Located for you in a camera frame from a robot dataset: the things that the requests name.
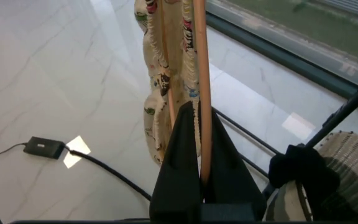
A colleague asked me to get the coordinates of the window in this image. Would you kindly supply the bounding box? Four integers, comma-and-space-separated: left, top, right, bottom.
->
206, 0, 358, 125

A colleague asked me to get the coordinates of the thin black cable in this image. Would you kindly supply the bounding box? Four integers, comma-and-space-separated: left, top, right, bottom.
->
0, 142, 27, 162

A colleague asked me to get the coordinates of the black garment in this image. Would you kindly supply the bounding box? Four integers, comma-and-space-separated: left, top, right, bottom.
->
268, 144, 358, 222

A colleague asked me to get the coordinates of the black clothes rack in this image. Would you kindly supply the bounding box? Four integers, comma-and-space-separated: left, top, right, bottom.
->
213, 73, 358, 200

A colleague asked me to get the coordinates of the cream printed garment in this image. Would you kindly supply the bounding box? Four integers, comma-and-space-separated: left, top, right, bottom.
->
134, 0, 209, 166

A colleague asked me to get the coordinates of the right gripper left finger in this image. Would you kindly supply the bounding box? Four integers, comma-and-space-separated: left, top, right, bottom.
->
149, 101, 203, 222

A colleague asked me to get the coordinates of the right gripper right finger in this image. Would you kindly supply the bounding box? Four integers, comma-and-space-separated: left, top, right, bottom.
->
203, 107, 267, 222

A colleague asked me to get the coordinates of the white laundry basket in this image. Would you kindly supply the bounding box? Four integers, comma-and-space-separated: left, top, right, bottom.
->
264, 131, 358, 222

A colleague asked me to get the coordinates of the pink clothes hanger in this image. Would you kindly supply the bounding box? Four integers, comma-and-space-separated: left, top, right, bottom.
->
158, 0, 213, 185

